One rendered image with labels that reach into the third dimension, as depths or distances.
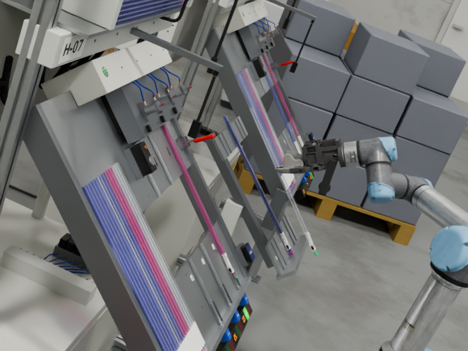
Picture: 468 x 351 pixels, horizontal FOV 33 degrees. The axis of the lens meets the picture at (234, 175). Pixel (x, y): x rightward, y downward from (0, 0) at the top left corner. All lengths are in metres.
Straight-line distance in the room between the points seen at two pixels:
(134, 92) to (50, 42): 0.46
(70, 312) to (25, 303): 0.12
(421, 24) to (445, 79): 4.47
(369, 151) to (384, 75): 2.54
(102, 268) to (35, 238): 0.72
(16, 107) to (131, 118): 0.39
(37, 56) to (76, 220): 0.35
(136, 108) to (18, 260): 0.54
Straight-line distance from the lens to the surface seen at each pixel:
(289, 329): 3.74
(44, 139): 1.66
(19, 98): 1.62
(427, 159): 5.13
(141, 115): 1.96
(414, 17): 9.82
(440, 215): 2.29
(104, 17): 1.68
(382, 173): 2.33
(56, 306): 2.13
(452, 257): 2.03
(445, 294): 2.10
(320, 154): 2.37
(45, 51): 1.58
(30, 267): 2.19
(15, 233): 2.40
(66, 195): 1.68
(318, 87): 4.82
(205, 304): 2.06
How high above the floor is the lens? 1.78
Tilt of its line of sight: 20 degrees down
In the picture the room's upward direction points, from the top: 22 degrees clockwise
